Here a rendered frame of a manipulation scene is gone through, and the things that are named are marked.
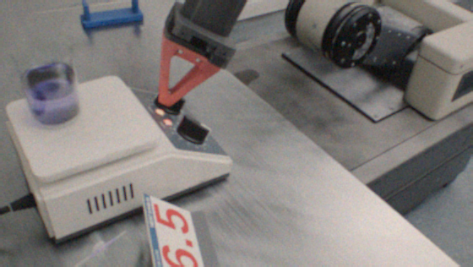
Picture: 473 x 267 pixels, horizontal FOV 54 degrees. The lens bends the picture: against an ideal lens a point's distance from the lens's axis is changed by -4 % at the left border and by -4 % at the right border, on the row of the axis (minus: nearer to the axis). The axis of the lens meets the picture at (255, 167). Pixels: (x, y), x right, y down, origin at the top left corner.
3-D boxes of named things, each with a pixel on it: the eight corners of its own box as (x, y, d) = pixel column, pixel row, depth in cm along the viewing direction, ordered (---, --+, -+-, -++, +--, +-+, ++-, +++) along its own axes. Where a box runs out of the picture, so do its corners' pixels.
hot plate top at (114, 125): (117, 79, 51) (116, 73, 51) (165, 144, 44) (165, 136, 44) (4, 111, 46) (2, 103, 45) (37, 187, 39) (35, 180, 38)
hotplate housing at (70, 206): (179, 114, 60) (178, 60, 55) (233, 179, 53) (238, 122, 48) (-2, 172, 50) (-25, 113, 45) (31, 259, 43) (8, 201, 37)
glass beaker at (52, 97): (26, 106, 46) (5, 32, 40) (82, 97, 48) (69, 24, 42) (30, 144, 42) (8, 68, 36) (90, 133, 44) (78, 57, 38)
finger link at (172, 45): (133, 100, 49) (172, 19, 46) (137, 77, 55) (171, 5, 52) (192, 124, 52) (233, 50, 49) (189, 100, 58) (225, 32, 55)
